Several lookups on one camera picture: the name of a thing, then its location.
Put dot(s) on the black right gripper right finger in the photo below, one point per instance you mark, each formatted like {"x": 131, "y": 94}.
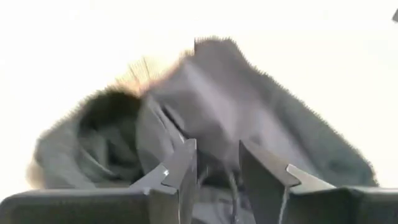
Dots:
{"x": 311, "y": 205}

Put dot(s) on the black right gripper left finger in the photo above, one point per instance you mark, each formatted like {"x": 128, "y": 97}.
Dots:
{"x": 93, "y": 207}

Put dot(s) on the grey fabric garment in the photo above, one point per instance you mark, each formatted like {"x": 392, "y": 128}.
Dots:
{"x": 233, "y": 109}

